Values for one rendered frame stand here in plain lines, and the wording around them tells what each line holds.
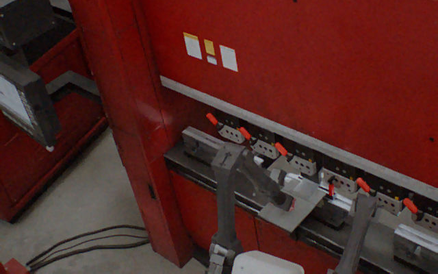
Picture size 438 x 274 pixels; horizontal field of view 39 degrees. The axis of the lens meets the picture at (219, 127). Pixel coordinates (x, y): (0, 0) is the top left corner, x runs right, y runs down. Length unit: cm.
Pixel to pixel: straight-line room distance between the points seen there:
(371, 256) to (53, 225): 243
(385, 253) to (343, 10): 110
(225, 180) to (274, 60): 58
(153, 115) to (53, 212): 161
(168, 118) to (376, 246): 123
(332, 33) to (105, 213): 259
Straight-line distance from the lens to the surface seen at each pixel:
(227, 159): 205
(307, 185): 278
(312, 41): 223
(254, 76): 253
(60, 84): 341
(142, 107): 303
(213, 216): 329
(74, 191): 457
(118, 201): 437
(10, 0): 265
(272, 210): 269
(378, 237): 274
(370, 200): 227
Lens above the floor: 298
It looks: 39 degrees down
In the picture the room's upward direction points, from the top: 11 degrees counter-clockwise
